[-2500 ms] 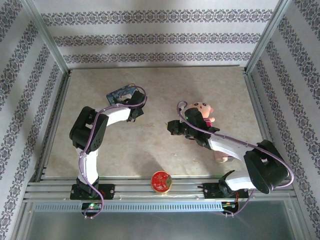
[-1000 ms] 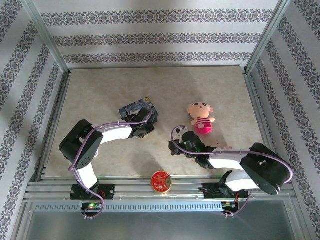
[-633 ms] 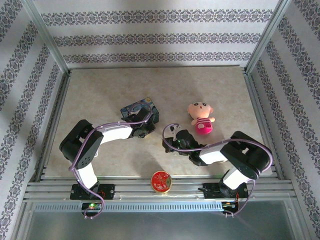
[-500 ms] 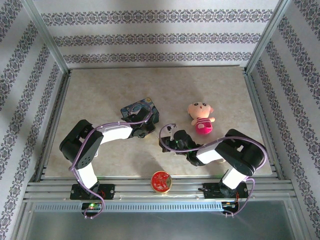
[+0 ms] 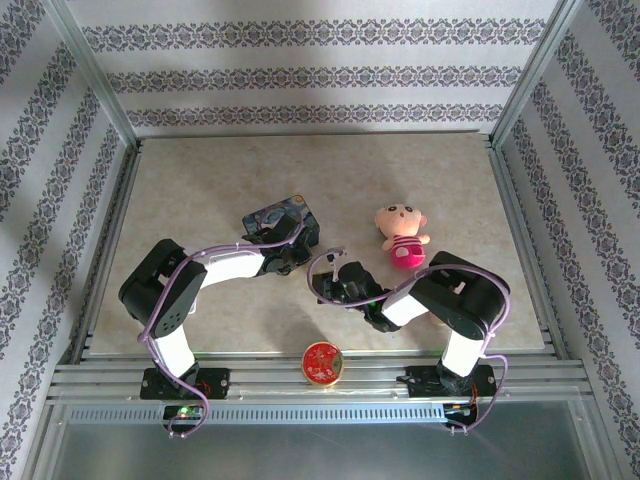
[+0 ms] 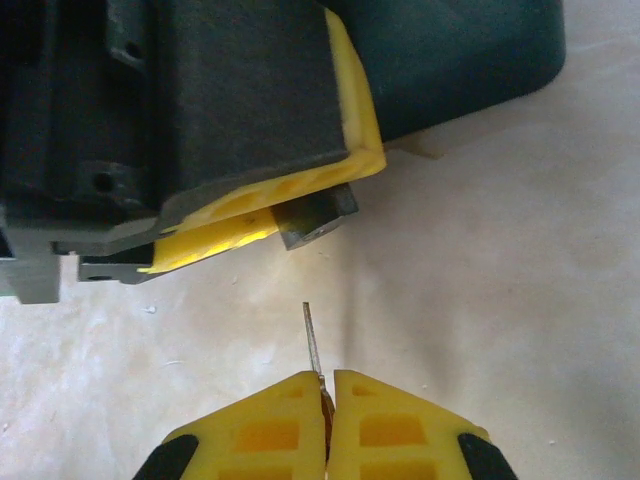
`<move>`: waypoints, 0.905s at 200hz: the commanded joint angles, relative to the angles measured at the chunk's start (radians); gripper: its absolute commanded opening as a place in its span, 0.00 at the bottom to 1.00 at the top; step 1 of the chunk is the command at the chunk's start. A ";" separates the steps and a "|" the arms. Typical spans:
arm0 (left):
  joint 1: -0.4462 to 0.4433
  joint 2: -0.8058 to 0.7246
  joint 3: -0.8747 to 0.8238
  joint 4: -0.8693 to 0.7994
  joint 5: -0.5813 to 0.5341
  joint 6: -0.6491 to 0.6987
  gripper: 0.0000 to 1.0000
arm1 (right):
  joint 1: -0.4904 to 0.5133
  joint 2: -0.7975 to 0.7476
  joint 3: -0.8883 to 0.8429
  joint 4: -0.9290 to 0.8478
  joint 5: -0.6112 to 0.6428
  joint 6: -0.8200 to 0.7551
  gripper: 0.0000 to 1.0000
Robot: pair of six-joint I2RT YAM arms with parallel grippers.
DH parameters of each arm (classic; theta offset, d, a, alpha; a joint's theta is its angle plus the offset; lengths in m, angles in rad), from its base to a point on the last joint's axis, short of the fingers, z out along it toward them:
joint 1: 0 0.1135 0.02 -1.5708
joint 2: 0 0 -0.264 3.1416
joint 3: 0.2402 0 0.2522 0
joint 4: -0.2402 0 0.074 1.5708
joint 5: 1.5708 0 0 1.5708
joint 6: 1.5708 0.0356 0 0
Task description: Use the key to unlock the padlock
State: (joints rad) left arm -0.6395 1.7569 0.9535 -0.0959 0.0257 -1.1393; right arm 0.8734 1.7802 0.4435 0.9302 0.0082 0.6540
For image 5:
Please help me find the starry night print tin box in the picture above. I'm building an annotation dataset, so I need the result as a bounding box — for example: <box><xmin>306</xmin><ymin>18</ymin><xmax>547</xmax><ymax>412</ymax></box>
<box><xmin>241</xmin><ymin>194</ymin><xmax>322</xmax><ymax>249</ymax></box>

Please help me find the round red gold tin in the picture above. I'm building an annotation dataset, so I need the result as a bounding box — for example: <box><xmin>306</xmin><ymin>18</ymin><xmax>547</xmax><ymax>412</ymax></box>
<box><xmin>300</xmin><ymin>341</ymin><xmax>346</xmax><ymax>388</ymax></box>

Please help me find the pink plush doll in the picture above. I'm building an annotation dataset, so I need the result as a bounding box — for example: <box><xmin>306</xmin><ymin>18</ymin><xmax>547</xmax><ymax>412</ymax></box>
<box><xmin>374</xmin><ymin>203</ymin><xmax>432</xmax><ymax>272</ymax></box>

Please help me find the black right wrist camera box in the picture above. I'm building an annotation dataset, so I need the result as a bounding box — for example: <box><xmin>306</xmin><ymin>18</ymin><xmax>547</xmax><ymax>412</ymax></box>
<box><xmin>339</xmin><ymin>259</ymin><xmax>372</xmax><ymax>285</ymax></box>

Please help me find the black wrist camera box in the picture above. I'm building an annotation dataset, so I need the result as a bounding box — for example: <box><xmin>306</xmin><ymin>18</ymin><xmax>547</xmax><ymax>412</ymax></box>
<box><xmin>267</xmin><ymin>210</ymin><xmax>302</xmax><ymax>237</ymax></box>
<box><xmin>339</xmin><ymin>259</ymin><xmax>372</xmax><ymax>285</ymax></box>

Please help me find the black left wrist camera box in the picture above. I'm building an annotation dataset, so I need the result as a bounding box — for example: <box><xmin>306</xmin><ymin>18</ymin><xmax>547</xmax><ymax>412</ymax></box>
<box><xmin>267</xmin><ymin>210</ymin><xmax>302</xmax><ymax>237</ymax></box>

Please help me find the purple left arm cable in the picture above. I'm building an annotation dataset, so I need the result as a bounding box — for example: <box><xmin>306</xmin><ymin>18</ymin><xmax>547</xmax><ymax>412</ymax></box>
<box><xmin>139</xmin><ymin>205</ymin><xmax>306</xmax><ymax>439</ymax></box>

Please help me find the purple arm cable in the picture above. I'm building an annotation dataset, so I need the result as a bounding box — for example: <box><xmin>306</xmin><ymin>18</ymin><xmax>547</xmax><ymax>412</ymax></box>
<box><xmin>139</xmin><ymin>205</ymin><xmax>306</xmax><ymax>439</ymax></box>
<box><xmin>306</xmin><ymin>246</ymin><xmax>512</xmax><ymax>437</ymax></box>

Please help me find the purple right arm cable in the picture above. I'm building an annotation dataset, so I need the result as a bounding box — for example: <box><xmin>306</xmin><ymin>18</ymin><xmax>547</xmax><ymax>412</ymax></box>
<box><xmin>306</xmin><ymin>246</ymin><xmax>512</xmax><ymax>437</ymax></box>

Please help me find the aluminium frame rail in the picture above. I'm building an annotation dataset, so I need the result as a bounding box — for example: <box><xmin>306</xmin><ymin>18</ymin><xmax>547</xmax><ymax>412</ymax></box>
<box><xmin>47</xmin><ymin>348</ymin><xmax>592</xmax><ymax>404</ymax></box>

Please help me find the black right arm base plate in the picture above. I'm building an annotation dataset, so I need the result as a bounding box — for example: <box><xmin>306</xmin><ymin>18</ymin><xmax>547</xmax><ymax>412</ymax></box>
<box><xmin>403</xmin><ymin>364</ymin><xmax>496</xmax><ymax>399</ymax></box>

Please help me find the grey slotted cable duct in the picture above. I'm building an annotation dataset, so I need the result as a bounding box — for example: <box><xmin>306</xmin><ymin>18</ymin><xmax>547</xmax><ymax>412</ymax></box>
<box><xmin>67</xmin><ymin>403</ymin><xmax>449</xmax><ymax>426</ymax></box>

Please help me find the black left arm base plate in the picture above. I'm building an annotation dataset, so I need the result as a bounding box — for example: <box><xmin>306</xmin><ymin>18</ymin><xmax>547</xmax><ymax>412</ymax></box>
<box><xmin>139</xmin><ymin>367</ymin><xmax>232</xmax><ymax>401</ymax></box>

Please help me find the aluminium frame post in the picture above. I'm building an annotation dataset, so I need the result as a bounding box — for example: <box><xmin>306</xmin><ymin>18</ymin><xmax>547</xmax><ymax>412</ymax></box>
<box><xmin>491</xmin><ymin>0</ymin><xmax>592</xmax><ymax>147</ymax></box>
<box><xmin>48</xmin><ymin>0</ymin><xmax>140</xmax><ymax>147</ymax></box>

